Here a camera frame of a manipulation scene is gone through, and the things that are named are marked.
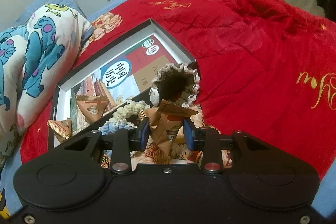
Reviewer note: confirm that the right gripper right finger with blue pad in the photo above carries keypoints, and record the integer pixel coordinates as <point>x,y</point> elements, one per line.
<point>194,137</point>

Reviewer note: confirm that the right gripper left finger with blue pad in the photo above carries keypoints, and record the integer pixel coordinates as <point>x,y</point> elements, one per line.
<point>138,137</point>

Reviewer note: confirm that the brown triangular snack packet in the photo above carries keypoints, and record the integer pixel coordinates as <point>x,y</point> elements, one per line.
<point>165,122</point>
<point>62,129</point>
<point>92,107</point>

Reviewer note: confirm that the cream crochet scrunchie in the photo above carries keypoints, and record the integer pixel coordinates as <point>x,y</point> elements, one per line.
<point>128,114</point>

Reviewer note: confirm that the blue crochet scrunchie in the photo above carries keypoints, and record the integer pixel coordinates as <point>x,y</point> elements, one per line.
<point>110,127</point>

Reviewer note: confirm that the brown crochet pouch lace trim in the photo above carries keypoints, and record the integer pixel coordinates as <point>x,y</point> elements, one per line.
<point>176,83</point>

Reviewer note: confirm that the printed picture sheet in box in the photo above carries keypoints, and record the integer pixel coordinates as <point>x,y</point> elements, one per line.
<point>123,77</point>

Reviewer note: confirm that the black shallow cardboard box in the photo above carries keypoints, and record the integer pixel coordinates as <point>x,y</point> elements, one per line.
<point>61,103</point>

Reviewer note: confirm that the red plush blanket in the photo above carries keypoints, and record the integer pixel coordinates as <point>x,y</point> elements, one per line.
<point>266,67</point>

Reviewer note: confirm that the cartoon monster print quilt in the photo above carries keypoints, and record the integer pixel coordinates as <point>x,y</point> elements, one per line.
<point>34,57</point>

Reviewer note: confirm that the blue bed sheet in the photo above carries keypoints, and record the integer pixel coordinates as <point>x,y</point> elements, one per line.
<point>91,9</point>

